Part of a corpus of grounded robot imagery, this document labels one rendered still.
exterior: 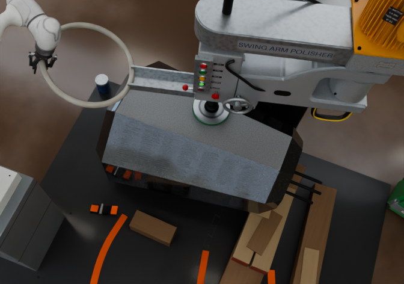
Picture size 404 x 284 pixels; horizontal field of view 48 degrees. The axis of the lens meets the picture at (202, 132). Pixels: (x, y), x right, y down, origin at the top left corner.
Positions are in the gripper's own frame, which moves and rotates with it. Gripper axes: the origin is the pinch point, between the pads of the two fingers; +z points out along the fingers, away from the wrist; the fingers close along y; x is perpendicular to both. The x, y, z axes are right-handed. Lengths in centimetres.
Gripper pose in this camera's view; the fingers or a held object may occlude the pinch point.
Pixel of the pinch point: (39, 68)
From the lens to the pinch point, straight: 245.1
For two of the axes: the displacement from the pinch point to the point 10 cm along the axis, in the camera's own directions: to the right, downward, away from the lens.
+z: -4.2, 3.5, 8.4
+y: 9.0, 0.3, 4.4
